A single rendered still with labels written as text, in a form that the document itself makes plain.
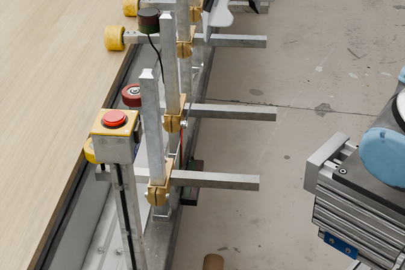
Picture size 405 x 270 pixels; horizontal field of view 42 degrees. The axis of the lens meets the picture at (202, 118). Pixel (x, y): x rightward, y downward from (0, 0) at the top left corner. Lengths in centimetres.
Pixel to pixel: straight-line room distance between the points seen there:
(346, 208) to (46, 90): 93
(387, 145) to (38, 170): 84
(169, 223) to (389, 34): 277
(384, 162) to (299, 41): 286
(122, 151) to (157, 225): 55
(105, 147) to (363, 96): 244
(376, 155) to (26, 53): 129
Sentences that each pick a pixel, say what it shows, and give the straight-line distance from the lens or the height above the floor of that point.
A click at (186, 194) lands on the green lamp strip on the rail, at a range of 152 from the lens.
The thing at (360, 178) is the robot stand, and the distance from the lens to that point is 111.
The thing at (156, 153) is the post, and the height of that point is 94.
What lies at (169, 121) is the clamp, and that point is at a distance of 151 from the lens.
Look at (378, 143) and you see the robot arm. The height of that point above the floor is 124.
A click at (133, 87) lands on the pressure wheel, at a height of 90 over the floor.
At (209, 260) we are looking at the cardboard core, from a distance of 216.
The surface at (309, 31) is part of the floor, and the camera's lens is 385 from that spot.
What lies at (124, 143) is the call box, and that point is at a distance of 92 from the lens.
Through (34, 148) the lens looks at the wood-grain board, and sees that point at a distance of 144.
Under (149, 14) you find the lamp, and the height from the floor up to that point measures 118.
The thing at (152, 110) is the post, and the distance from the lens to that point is 122.
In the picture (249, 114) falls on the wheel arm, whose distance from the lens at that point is 155.
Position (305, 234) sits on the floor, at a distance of 237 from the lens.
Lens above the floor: 178
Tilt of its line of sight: 37 degrees down
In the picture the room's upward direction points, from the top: 2 degrees counter-clockwise
